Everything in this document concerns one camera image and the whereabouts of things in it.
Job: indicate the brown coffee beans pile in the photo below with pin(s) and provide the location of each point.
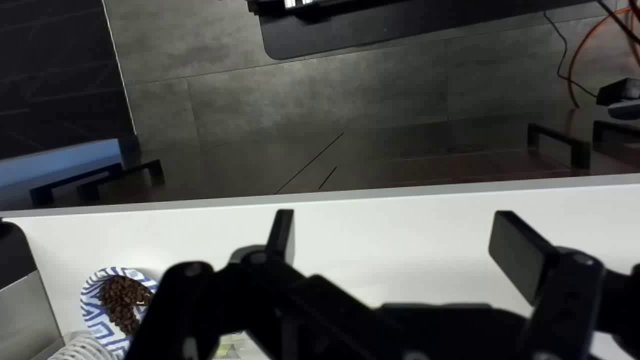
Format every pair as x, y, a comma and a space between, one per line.
124, 302

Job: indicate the clear plastic container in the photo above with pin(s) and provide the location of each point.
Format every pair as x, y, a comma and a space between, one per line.
232, 348

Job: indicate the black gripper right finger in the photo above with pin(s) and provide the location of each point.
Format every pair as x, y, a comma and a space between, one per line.
567, 301

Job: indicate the grey black countertop appliance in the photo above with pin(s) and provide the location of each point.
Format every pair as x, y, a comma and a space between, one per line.
22, 312

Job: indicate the patterned paper cup stack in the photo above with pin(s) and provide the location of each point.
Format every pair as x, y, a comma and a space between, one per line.
80, 347

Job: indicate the small black box device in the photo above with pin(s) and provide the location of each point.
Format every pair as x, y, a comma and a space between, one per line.
622, 92

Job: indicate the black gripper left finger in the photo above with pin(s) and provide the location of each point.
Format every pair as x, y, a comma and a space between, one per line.
220, 306

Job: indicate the blue patterned bowl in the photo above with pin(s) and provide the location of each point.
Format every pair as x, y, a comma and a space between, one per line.
93, 306

